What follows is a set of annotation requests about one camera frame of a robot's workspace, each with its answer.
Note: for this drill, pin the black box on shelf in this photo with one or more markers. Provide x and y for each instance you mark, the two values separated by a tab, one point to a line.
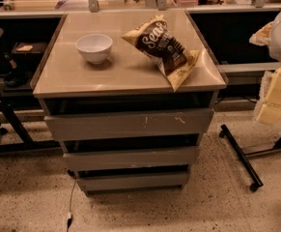
29	51

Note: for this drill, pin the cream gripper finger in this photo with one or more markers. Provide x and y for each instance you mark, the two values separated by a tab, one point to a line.
268	108

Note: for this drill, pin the grey top drawer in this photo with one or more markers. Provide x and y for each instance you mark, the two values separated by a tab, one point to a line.
129	124

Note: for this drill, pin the grey bottom drawer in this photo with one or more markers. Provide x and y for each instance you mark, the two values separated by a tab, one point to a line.
135	182

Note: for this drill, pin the grey middle drawer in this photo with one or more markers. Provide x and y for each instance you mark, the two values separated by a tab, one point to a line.
131	158

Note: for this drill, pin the brown chip bag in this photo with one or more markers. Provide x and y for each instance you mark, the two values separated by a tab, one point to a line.
154	40

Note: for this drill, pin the black wheeled stand base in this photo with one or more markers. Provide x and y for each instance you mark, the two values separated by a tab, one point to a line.
251	151

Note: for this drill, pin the grey drawer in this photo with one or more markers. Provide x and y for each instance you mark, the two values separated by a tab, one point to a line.
129	124
131	158
135	182

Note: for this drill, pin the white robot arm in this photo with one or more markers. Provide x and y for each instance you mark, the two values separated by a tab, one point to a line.
270	35

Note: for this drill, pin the grey drawer cabinet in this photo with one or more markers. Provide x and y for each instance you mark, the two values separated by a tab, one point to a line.
127	81

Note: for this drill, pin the white ceramic bowl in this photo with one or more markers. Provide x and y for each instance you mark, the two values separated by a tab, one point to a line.
94	48

